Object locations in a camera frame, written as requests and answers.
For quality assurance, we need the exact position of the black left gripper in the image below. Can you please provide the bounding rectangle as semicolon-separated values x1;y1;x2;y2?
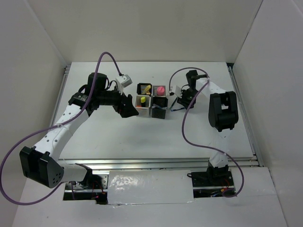
98;84;139;118

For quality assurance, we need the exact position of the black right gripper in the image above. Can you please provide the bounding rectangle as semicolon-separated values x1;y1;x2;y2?
177;89;200;110

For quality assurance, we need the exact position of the blue pen refill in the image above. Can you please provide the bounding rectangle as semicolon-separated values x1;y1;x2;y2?
170;107;185;112
157;105;167;110

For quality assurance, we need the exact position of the yellow black highlighter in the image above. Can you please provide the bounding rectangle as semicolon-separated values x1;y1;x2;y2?
140;96;146;107

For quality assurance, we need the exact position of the pale yellow highlighter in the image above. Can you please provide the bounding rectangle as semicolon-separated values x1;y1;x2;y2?
142;85;151;94

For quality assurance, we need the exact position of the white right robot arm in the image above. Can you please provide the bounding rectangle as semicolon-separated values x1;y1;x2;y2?
177;67;239;185

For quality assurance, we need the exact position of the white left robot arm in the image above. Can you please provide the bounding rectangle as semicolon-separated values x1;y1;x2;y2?
19;73;139;189

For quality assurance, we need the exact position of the white front-left container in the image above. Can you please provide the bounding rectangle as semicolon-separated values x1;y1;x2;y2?
135;95;151;117

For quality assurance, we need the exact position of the black back-left container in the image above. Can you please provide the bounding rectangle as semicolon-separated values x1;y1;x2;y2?
137;83;152;96

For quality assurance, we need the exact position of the black front-right container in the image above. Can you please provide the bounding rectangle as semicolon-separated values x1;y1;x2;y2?
151;96;168;119

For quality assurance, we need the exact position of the grey back-right container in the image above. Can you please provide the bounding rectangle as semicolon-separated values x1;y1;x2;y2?
152;85;166;96

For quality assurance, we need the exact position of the white foil cover board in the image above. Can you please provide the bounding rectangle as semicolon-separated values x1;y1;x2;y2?
107;170;194;205

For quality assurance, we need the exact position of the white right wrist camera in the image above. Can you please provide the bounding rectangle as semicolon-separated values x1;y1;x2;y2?
169;85;182;98

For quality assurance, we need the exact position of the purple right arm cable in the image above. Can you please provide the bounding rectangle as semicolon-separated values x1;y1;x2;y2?
169;67;246;198

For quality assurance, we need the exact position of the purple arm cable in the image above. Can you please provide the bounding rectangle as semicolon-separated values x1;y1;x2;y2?
0;52;123;205
169;67;246;198

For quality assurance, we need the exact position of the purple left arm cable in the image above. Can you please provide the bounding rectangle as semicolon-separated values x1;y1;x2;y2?
0;52;123;205

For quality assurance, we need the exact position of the aluminium front rail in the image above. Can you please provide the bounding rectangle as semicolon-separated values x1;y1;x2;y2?
59;157;261;171

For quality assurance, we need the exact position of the aluminium left rail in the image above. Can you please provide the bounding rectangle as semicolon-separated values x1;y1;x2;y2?
49;65;71;127

